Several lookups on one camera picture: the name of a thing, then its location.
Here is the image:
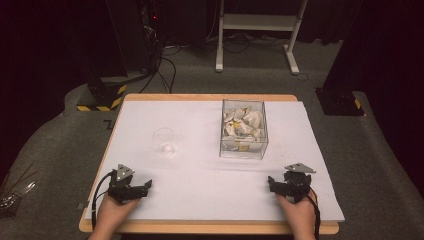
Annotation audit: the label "yellow-black striped stand base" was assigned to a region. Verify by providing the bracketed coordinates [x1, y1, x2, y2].
[76, 77, 129, 113]

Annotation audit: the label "clear glass cup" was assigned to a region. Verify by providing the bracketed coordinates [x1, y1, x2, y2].
[152, 126, 177, 159]

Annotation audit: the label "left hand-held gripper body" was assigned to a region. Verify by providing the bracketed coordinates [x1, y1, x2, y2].
[107, 163, 136, 205]

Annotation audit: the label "white paper sheet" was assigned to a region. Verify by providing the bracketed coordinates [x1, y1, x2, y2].
[83, 100, 346, 223]

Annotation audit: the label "cable bundle under white stand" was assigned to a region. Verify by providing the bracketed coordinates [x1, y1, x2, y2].
[204, 31, 289, 54]

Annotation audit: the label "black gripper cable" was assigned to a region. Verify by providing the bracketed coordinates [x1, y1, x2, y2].
[91, 171, 116, 231]
[305, 190, 322, 240]

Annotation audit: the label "white metal stand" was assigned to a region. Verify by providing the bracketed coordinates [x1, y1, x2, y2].
[215, 0, 310, 76]

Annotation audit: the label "person's left hand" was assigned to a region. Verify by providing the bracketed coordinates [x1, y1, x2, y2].
[94, 194, 141, 236]

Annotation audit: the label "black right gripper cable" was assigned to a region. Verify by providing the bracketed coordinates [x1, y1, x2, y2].
[305, 190, 322, 240]

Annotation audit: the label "dark equipment with red light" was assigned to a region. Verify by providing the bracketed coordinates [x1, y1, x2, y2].
[141, 0, 164, 46]

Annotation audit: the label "black stand base yellow mark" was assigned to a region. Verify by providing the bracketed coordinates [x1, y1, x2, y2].
[314, 87, 366, 117]

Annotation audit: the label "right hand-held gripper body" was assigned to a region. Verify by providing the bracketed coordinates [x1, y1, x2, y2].
[279, 162, 317, 204]

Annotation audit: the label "black floor cables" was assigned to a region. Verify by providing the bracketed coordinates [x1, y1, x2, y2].
[138, 43, 183, 95]

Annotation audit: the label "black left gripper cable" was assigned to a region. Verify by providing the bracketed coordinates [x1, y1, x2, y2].
[91, 171, 116, 231]

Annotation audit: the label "clear plastic drawer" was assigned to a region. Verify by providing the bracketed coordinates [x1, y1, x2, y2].
[219, 99, 269, 160]

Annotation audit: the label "person's right hand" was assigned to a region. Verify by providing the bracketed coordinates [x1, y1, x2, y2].
[275, 193, 317, 236]

